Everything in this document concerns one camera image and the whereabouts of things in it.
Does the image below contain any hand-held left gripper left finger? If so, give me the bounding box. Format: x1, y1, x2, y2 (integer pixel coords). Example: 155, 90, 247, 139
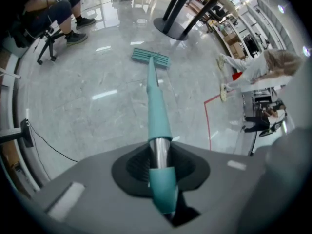
33, 141, 173, 234

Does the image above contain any cardboard box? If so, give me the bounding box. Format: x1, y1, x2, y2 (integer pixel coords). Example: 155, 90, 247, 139
229, 42, 247, 59
223, 33, 241, 46

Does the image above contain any teal mop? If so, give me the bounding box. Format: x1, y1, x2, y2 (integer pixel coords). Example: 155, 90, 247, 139
131, 48, 178, 215

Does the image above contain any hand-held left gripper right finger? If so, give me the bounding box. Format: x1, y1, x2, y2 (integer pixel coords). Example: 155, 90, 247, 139
170, 141, 265, 234

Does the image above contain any black power cable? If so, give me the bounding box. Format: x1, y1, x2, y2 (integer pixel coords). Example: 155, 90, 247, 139
31, 130, 52, 181
28, 122, 78, 163

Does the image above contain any black office chair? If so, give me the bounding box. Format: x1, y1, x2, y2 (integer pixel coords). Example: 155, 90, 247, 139
204, 5, 234, 34
9, 20, 66, 65

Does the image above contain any black stand base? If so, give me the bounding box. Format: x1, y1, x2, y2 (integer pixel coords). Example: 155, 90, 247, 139
0, 118, 34, 148

